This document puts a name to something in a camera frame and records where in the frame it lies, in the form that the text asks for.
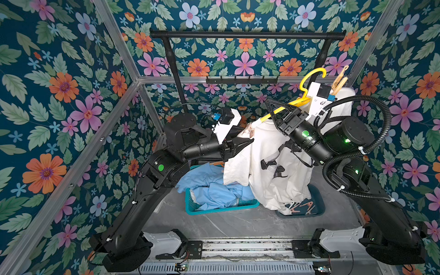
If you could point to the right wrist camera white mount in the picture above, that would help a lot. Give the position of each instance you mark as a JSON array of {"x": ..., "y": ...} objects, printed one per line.
[{"x": 320, "y": 96}]

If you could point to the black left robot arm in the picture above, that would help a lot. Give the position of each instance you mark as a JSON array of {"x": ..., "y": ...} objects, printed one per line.
[{"x": 125, "y": 246}]

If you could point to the black wall hook rail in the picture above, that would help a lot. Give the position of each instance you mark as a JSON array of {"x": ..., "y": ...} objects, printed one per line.
[{"x": 252, "y": 80}]

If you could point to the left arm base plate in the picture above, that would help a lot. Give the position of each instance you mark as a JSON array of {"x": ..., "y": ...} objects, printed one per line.
[{"x": 191, "y": 250}]

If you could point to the dark teal clothespin tray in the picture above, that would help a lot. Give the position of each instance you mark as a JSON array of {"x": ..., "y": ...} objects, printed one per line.
[{"x": 313, "y": 207}]

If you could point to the white t-shirt black print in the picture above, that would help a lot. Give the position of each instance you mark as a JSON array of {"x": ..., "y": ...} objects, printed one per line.
[{"x": 275, "y": 175}]

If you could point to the black clothes rack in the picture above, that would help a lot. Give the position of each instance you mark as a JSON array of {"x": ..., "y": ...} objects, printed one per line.
[{"x": 182, "y": 60}]

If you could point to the light blue garment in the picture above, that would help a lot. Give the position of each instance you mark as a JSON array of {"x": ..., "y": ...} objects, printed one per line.
[{"x": 213, "y": 189}]

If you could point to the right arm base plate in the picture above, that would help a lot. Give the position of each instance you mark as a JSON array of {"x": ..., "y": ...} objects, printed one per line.
[{"x": 302, "y": 249}]

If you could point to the pink clothespin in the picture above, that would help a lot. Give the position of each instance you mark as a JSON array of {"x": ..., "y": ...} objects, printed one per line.
[{"x": 249, "y": 131}]

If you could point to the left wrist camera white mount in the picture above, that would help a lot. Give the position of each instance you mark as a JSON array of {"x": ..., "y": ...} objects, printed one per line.
[{"x": 226, "y": 120}]

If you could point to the beige wooden clothespin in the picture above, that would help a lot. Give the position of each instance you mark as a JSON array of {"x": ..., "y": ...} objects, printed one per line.
[{"x": 339, "y": 82}]

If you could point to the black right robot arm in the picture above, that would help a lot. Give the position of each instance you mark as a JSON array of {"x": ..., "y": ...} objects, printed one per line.
[{"x": 338, "y": 144}]

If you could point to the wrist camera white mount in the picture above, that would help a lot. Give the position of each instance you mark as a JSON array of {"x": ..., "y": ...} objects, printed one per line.
[
  {"x": 320, "y": 96},
  {"x": 226, "y": 120}
]

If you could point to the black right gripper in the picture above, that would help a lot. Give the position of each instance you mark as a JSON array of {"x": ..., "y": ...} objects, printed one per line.
[{"x": 288, "y": 120}]

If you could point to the yellow plastic hanger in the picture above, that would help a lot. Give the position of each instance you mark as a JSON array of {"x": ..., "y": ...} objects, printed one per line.
[{"x": 300, "y": 100}]

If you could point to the teal laundry basket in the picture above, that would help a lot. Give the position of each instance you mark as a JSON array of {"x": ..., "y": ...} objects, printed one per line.
[{"x": 220, "y": 206}]

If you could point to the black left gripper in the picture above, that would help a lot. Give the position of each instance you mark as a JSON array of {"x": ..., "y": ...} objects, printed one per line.
[{"x": 225, "y": 148}]

